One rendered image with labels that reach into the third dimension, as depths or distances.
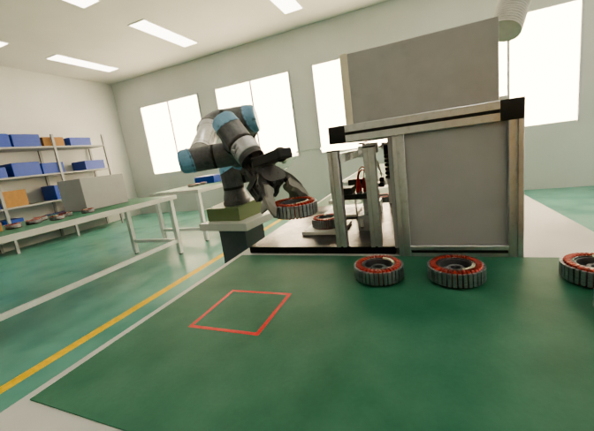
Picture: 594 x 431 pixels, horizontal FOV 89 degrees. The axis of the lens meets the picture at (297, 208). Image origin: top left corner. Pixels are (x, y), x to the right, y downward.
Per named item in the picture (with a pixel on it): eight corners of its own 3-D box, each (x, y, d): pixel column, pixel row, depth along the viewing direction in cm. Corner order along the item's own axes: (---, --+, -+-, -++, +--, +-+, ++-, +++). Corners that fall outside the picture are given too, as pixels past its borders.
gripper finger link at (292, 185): (308, 207, 84) (279, 190, 83) (317, 193, 80) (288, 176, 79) (305, 215, 82) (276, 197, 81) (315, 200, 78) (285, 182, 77)
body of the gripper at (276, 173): (278, 198, 84) (255, 167, 87) (291, 177, 78) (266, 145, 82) (256, 205, 79) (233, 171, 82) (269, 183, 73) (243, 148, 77)
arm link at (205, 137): (194, 110, 128) (171, 148, 86) (220, 106, 129) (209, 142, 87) (202, 137, 134) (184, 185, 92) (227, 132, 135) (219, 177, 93)
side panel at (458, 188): (399, 256, 82) (391, 136, 76) (399, 253, 84) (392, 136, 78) (523, 257, 71) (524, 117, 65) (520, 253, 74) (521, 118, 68)
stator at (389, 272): (372, 292, 64) (370, 275, 63) (346, 275, 74) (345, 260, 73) (415, 278, 67) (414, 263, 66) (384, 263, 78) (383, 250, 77)
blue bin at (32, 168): (1, 178, 529) (-4, 165, 524) (29, 176, 567) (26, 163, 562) (14, 177, 513) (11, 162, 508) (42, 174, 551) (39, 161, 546)
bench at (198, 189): (159, 242, 454) (148, 193, 440) (230, 213, 626) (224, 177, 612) (208, 242, 420) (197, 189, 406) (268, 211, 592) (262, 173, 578)
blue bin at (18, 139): (0, 150, 530) (-4, 137, 526) (28, 149, 568) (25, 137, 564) (14, 147, 514) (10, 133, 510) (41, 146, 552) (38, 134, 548)
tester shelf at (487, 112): (329, 145, 82) (327, 127, 81) (367, 141, 144) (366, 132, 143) (525, 117, 65) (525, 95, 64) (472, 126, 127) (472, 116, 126)
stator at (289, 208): (264, 218, 75) (262, 203, 74) (296, 207, 82) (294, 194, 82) (295, 223, 67) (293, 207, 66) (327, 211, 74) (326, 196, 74)
